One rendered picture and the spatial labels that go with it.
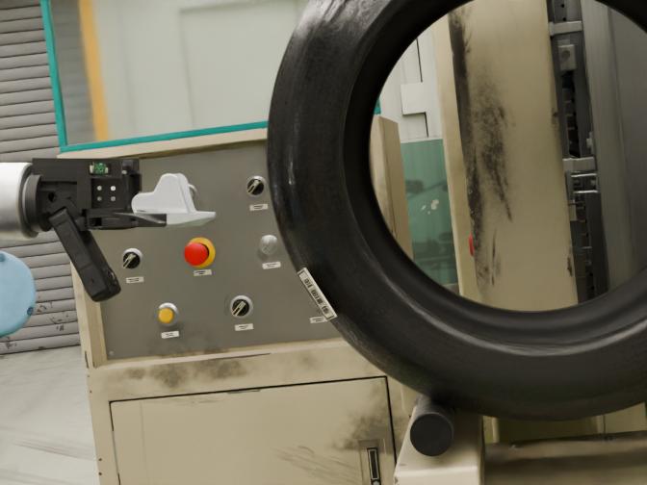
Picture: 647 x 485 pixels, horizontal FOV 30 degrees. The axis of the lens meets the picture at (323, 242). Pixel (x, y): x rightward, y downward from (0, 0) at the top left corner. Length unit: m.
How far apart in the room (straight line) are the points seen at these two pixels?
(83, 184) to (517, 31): 0.60
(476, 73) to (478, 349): 0.48
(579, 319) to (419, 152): 8.93
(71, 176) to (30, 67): 9.21
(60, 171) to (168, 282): 0.70
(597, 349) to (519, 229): 0.39
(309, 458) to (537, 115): 0.74
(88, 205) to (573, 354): 0.56
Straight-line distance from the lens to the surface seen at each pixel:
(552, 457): 1.53
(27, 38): 10.64
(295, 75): 1.26
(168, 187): 1.37
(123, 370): 2.08
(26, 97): 10.59
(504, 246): 1.60
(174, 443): 2.07
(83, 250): 1.40
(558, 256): 1.61
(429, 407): 1.29
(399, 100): 10.49
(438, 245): 10.44
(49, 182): 1.42
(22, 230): 1.42
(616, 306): 1.52
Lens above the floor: 1.18
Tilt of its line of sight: 3 degrees down
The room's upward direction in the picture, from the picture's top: 7 degrees counter-clockwise
